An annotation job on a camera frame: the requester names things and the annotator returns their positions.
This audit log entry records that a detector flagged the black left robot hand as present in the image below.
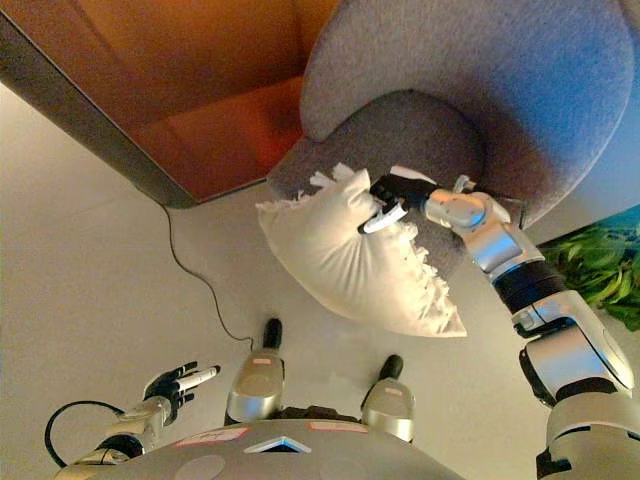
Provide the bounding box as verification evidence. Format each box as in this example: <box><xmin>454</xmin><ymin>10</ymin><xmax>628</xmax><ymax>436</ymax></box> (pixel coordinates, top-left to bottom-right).
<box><xmin>143</xmin><ymin>360</ymin><xmax>221</xmax><ymax>414</ymax></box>

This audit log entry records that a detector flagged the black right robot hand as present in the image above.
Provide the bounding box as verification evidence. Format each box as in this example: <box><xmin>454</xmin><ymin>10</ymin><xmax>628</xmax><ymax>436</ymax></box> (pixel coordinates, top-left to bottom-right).
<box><xmin>357</xmin><ymin>167</ymin><xmax>441</xmax><ymax>235</ymax></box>

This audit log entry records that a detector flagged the white fringed pillow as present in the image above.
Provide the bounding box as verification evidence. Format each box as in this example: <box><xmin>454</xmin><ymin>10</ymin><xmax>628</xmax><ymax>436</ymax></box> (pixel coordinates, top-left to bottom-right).
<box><xmin>254</xmin><ymin>162</ymin><xmax>469</xmax><ymax>340</ymax></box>

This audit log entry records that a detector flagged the silver left robot leg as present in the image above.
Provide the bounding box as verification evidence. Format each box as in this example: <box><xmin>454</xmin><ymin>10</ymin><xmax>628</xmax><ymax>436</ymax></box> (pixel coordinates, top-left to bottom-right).
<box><xmin>224</xmin><ymin>317</ymin><xmax>287</xmax><ymax>426</ymax></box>

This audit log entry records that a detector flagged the silver robot leg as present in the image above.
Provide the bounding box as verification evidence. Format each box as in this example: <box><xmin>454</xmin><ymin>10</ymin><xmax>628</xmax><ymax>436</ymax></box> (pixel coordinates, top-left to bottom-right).
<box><xmin>224</xmin><ymin>317</ymin><xmax>287</xmax><ymax>426</ymax></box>
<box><xmin>359</xmin><ymin>354</ymin><xmax>417</xmax><ymax>444</ymax></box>

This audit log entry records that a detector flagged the grey robot torso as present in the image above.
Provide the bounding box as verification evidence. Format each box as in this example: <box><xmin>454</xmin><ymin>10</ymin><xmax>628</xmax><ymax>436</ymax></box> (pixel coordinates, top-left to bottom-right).
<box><xmin>49</xmin><ymin>405</ymin><xmax>481</xmax><ymax>480</ymax></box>

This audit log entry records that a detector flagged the grey fabric tub armchair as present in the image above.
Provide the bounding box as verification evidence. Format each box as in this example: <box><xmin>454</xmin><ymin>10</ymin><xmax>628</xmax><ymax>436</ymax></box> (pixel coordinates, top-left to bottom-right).
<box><xmin>267</xmin><ymin>0</ymin><xmax>636</xmax><ymax>281</ymax></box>

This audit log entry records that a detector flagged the green leafy potted plant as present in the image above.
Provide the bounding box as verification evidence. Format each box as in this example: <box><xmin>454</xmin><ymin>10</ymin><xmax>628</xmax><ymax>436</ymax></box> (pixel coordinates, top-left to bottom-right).
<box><xmin>537</xmin><ymin>204</ymin><xmax>640</xmax><ymax>332</ymax></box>

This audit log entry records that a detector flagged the silver right robot leg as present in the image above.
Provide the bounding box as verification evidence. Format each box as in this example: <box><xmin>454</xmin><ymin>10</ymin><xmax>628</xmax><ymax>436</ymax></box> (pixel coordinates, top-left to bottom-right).
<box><xmin>359</xmin><ymin>354</ymin><xmax>417</xmax><ymax>444</ymax></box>

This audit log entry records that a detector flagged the brown wooden cabinet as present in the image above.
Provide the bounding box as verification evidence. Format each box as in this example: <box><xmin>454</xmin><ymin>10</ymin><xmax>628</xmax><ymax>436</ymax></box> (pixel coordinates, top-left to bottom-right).
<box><xmin>0</xmin><ymin>0</ymin><xmax>341</xmax><ymax>210</ymax></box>

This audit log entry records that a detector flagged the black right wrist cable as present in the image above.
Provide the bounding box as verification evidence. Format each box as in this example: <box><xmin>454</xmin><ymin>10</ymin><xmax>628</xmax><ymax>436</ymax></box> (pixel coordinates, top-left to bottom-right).
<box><xmin>469</xmin><ymin>182</ymin><xmax>529</xmax><ymax>231</ymax></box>

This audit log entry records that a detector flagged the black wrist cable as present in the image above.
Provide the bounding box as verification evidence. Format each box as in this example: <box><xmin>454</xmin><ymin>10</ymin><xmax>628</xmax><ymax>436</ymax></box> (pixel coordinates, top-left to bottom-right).
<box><xmin>469</xmin><ymin>182</ymin><xmax>529</xmax><ymax>231</ymax></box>
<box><xmin>44</xmin><ymin>399</ymin><xmax>126</xmax><ymax>469</ymax></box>

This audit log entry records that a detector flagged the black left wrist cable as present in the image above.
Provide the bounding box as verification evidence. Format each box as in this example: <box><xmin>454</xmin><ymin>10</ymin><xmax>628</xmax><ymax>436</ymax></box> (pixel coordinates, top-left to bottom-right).
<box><xmin>44</xmin><ymin>399</ymin><xmax>126</xmax><ymax>469</ymax></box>

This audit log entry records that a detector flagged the thin black floor cable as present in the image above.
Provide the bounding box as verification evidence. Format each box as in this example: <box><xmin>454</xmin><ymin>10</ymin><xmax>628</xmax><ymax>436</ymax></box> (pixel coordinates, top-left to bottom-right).
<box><xmin>162</xmin><ymin>203</ymin><xmax>255</xmax><ymax>349</ymax></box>

